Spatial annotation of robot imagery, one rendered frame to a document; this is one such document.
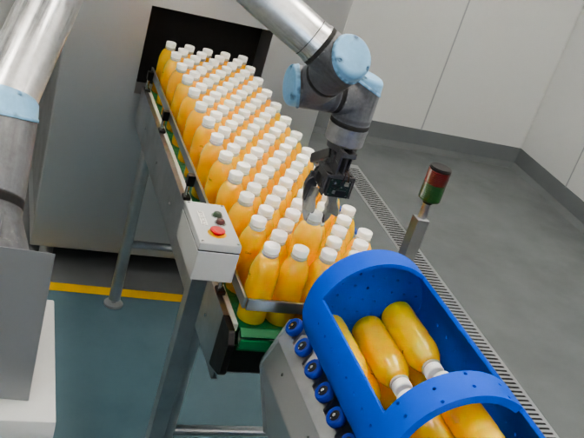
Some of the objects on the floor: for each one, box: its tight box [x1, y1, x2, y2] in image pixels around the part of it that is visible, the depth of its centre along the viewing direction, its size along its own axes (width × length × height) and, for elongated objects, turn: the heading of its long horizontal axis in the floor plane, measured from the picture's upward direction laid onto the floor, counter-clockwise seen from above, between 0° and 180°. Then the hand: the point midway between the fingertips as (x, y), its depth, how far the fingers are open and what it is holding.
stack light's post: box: [398, 215, 429, 262], centre depth 254 cm, size 4×4×110 cm
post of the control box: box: [145, 275, 208, 438], centre depth 217 cm, size 4×4×100 cm
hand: (315, 215), depth 196 cm, fingers closed on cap, 4 cm apart
